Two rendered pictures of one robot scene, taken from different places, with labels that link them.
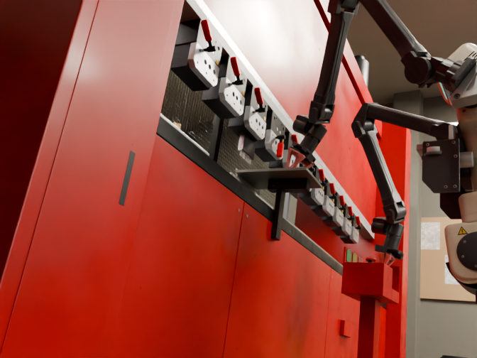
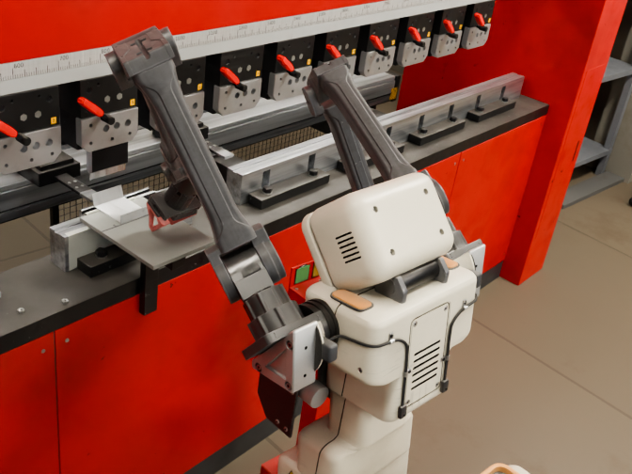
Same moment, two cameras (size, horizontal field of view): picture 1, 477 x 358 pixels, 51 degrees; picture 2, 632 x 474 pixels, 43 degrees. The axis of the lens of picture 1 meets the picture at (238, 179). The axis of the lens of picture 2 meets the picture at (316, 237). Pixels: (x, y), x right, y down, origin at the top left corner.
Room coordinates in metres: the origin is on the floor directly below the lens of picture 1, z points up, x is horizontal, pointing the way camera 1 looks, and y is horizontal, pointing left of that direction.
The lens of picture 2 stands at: (0.19, -0.75, 1.94)
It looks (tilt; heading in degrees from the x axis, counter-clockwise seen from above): 30 degrees down; 8
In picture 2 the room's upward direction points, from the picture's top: 9 degrees clockwise
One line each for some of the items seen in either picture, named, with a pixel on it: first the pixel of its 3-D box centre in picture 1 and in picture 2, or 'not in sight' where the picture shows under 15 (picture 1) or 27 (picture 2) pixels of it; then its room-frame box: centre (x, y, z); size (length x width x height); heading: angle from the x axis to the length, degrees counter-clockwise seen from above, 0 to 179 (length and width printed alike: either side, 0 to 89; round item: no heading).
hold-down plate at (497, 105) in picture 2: not in sight; (491, 109); (3.32, -0.92, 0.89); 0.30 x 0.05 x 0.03; 152
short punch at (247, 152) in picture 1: (246, 148); (107, 156); (1.76, -0.01, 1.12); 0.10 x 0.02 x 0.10; 152
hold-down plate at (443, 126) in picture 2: not in sight; (437, 131); (2.97, -0.73, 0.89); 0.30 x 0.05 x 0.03; 152
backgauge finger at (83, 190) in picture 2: not in sight; (65, 175); (1.83, 0.13, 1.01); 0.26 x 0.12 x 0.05; 62
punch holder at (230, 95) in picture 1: (225, 88); (16, 124); (1.56, 0.09, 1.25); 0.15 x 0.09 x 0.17; 152
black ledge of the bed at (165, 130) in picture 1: (305, 258); (295, 193); (2.31, -0.36, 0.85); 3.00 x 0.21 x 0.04; 152
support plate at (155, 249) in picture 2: (279, 179); (147, 230); (1.69, -0.14, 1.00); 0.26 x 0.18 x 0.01; 62
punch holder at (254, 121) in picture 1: (248, 114); (99, 105); (1.74, 0.00, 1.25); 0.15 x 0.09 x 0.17; 152
